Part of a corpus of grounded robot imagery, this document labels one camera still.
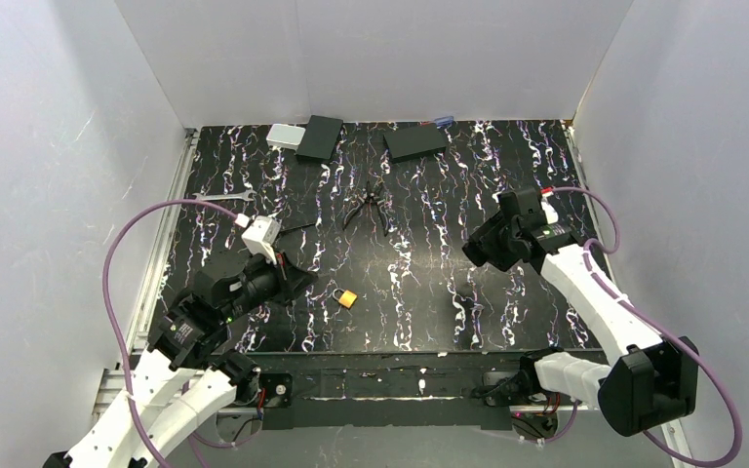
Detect brass padlock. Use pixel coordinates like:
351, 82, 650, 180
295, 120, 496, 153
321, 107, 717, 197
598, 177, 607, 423
332, 289, 358, 309

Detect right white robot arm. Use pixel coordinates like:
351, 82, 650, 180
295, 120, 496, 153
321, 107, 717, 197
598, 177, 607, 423
462, 188, 698, 437

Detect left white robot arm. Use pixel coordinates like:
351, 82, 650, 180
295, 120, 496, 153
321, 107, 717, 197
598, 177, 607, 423
44, 252, 318, 467

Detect silver open-end wrench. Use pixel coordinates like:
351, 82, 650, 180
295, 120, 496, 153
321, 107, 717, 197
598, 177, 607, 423
191, 189, 256, 202

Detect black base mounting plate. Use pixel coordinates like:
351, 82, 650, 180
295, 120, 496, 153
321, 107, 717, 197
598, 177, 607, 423
250, 351, 572, 436

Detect blue transparent small item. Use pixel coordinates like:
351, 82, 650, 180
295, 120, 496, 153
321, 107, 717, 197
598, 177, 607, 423
422, 116, 454, 128

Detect black box right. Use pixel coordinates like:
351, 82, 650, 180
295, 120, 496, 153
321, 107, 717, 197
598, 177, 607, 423
383, 124, 448, 163

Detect black box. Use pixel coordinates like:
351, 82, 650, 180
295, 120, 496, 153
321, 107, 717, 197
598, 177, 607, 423
383, 124, 448, 163
296, 115, 343, 163

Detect white rectangular box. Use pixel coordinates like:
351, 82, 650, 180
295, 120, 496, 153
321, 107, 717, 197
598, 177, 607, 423
266, 123, 306, 150

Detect black box left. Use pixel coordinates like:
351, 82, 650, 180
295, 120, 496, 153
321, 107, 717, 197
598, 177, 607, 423
296, 115, 343, 163

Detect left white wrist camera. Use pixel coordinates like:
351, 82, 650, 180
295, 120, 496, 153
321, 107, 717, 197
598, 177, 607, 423
236, 214, 281, 265

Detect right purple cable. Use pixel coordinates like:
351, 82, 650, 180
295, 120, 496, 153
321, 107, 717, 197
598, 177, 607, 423
540, 185, 744, 468

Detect purple cable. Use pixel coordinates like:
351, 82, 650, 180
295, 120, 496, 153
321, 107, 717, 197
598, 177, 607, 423
102, 198, 266, 468
540, 185, 744, 468

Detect black handled pliers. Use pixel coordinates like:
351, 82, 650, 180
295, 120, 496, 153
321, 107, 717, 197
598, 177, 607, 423
342, 180, 391, 237

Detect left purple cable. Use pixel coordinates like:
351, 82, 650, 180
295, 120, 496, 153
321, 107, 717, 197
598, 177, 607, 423
102, 198, 266, 468

